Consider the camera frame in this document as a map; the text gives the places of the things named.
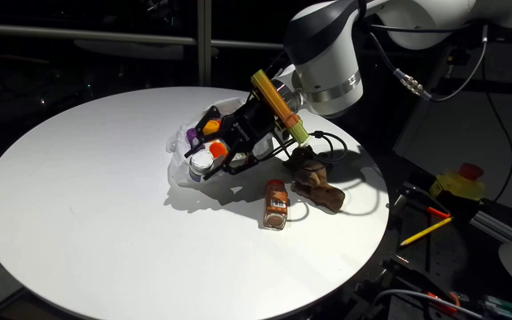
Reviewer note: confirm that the purple play-doh tub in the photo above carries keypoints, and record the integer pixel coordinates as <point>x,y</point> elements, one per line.
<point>192,137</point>

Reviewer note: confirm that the brown plush moose toy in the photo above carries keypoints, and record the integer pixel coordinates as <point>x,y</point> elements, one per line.
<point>309,180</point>

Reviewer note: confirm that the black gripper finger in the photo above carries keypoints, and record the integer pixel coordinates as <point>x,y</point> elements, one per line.
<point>240,161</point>
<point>204,141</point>

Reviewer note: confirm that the brown spice bottle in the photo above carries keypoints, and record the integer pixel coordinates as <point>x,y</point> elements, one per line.
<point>275,205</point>

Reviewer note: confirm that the metal window rail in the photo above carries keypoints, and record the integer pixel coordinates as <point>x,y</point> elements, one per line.
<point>140,22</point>

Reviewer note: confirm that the yellow wrist camera box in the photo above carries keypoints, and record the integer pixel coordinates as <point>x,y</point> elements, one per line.
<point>288,118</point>

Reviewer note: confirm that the white plastic bag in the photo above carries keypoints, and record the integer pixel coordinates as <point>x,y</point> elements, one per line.
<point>177,146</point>

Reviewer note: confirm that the yellow play-doh tub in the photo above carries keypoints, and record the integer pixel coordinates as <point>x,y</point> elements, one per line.
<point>211,127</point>

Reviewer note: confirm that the white pill bottle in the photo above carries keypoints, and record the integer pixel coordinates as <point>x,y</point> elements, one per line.
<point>199,164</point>

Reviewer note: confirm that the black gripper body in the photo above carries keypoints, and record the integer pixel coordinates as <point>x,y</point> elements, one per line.
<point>249,123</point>

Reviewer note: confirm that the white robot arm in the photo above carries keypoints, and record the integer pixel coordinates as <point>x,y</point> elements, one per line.
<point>321,72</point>

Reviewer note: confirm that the yellow red emergency stop button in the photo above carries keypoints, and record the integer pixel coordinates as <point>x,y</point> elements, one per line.
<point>464,182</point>

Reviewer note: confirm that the yellow pencil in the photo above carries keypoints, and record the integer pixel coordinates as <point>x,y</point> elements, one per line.
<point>425,232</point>

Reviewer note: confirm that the orange lid play-doh tub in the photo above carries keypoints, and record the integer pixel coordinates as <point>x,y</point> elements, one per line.
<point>218,150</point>

